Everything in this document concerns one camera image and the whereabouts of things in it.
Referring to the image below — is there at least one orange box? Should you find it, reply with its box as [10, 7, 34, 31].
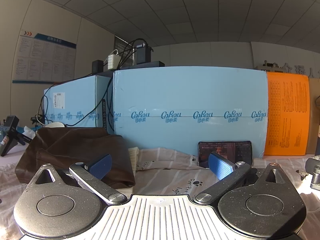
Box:
[265, 72, 310, 156]

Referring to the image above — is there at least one black cube adapter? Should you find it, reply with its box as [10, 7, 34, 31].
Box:
[92, 60, 104, 73]

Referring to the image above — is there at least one white tissue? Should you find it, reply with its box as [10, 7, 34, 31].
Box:
[21, 126, 38, 139]

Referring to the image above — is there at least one white power adapter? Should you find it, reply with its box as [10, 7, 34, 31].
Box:
[107, 52, 119, 70]

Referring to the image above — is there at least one white wall poster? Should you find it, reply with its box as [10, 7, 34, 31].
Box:
[12, 29, 77, 84]

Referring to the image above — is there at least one dark wall notice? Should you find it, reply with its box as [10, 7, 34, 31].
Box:
[114, 35, 134, 68]

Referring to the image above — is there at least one metal wall lettering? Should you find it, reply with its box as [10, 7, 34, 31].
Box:
[255, 60, 320, 78]

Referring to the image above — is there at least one black flat box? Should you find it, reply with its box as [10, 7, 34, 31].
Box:
[119, 60, 165, 70]

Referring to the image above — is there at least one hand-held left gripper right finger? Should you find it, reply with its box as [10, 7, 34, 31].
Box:
[192, 152, 297, 204]

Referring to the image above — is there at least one black cable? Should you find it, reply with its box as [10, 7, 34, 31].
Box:
[115, 38, 150, 68]
[37, 76, 113, 128]

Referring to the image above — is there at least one black handheld device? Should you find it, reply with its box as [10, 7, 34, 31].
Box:
[0, 116, 33, 157]

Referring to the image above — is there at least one printed bed sheet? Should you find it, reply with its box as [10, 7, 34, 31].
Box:
[0, 146, 320, 240]

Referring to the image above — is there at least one large light blue carton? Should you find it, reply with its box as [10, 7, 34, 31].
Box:
[112, 66, 269, 158]

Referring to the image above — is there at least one black electronic device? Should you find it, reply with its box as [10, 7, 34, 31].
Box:
[132, 42, 152, 64]

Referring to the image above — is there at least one brown cardboard box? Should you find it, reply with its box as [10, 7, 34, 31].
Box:
[306, 77, 320, 154]

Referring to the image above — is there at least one dark brown cloth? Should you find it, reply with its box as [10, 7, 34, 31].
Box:
[15, 127, 136, 189]

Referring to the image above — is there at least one black smartphone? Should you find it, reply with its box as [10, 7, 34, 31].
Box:
[198, 141, 253, 167]

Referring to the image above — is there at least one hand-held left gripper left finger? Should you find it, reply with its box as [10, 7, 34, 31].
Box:
[25, 154, 128, 205]

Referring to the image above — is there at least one small light blue carton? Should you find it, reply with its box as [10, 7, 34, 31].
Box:
[44, 75, 113, 130]

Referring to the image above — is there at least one white round object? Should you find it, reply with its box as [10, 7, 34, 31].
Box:
[45, 122, 65, 130]

